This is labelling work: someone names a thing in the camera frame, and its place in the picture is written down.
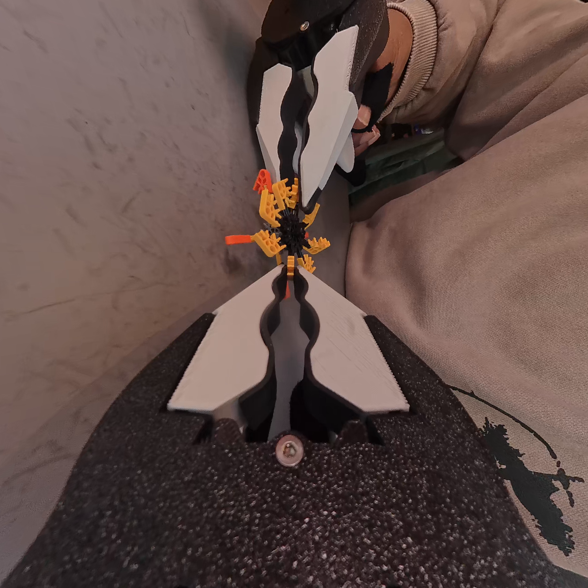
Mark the yellow black toy wheel assembly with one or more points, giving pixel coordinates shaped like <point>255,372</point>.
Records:
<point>290,229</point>

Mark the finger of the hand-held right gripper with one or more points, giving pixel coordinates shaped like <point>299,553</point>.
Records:
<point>330,115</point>
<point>271,110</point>

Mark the person's right hand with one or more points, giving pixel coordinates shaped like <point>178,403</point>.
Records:
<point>367,133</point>

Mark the person's right forearm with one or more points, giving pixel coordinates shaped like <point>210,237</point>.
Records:
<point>482,69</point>

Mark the person's torso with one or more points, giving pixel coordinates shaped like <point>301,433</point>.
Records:
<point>459,298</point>

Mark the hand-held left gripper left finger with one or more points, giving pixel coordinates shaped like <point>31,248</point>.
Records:
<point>220,363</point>

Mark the grey desk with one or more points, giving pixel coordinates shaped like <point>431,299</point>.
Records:
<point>115,183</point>

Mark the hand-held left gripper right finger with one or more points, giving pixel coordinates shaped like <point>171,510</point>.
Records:
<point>358,363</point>

